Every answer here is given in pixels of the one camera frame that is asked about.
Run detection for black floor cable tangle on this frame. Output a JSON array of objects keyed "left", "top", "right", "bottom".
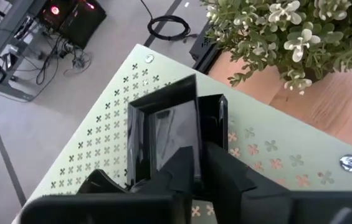
[{"left": 34, "top": 32, "right": 93, "bottom": 86}]

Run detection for black coiled floor cable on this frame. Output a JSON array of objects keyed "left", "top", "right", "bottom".
[{"left": 140, "top": 0, "right": 193, "bottom": 42}]

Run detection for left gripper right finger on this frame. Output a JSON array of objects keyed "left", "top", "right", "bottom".
[{"left": 205, "top": 141, "right": 352, "bottom": 224}]

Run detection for grey metal desk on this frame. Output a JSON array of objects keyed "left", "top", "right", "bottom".
[{"left": 0, "top": 0, "right": 38, "bottom": 103}]

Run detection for small black square plate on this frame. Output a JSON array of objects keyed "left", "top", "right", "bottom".
[{"left": 126, "top": 73, "right": 203, "bottom": 189}]

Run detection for black mini plate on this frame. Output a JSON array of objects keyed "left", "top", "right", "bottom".
[{"left": 76, "top": 169, "right": 128, "bottom": 195}]

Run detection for pale green perforated shelf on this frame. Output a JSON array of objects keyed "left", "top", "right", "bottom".
[{"left": 11, "top": 43, "right": 352, "bottom": 224}]

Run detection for black computer with red light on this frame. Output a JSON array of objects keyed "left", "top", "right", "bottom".
[{"left": 35, "top": 0, "right": 108, "bottom": 50}]

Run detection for green potted plant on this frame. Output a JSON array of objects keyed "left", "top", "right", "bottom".
[{"left": 200, "top": 0, "right": 352, "bottom": 96}]

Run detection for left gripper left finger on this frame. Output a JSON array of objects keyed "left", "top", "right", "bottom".
[{"left": 19, "top": 146, "right": 195, "bottom": 224}]

